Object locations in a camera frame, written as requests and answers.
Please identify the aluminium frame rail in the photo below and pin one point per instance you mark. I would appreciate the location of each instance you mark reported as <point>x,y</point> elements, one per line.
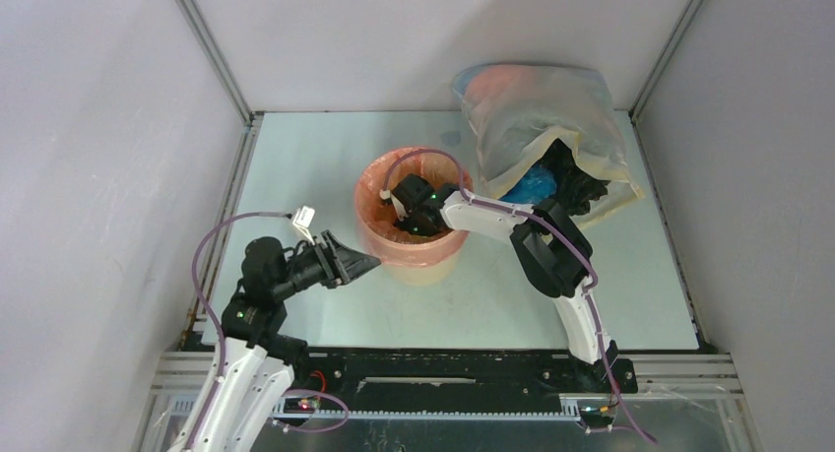
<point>662,376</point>

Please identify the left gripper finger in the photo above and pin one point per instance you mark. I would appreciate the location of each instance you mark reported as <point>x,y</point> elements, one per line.
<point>351,264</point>
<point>331,245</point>

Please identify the red plastic trash bag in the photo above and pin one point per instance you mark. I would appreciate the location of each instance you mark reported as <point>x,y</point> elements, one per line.
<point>372,221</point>

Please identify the beige plastic trash bin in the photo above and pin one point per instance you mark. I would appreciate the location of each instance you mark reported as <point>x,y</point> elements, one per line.
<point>417,273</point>

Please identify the black plastic trash bag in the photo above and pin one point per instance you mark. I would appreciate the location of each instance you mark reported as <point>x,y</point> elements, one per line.
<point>575,189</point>

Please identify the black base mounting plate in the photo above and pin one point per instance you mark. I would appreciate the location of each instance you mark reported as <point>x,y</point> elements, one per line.
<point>460,383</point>

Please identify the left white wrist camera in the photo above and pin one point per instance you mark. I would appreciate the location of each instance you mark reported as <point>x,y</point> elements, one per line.
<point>301,220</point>

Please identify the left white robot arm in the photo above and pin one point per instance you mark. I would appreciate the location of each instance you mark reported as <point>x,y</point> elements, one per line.
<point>254,364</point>

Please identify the left circuit board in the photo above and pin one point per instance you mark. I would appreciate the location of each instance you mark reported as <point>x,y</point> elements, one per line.
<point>303,405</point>

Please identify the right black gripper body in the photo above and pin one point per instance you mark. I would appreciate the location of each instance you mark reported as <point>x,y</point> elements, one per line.
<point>410,220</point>

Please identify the right circuit board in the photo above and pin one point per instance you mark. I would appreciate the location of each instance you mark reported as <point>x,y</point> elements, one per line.
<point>596,418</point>

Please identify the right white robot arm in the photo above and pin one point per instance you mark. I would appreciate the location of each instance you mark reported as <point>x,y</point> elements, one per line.
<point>552,251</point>

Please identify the blue plastic trash bag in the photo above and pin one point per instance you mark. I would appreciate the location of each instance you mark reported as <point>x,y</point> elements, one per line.
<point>535,185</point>

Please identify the large translucent storage bag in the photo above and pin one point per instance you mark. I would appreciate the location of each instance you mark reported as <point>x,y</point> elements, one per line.
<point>517,111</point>

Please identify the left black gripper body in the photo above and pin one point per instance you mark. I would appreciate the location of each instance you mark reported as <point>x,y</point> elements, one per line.
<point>308,269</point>

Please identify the circuit board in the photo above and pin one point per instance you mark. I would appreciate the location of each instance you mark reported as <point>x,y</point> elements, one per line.
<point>303,405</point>
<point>596,418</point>

